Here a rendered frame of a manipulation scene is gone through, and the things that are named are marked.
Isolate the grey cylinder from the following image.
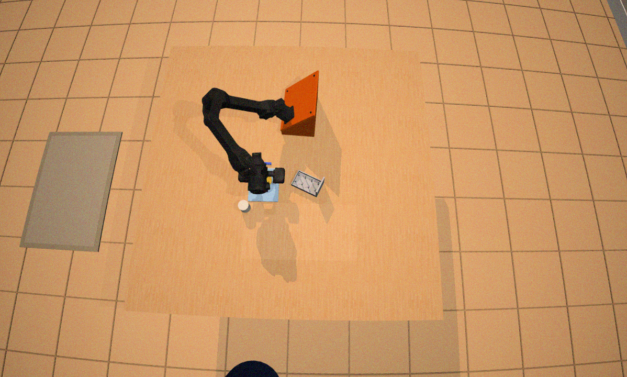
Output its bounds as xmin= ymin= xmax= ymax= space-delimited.
xmin=238 ymin=200 xmax=251 ymax=213

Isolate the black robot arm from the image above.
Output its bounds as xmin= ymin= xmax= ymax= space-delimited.
xmin=202 ymin=87 xmax=294 ymax=194

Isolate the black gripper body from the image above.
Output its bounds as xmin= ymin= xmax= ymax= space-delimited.
xmin=238 ymin=167 xmax=285 ymax=184

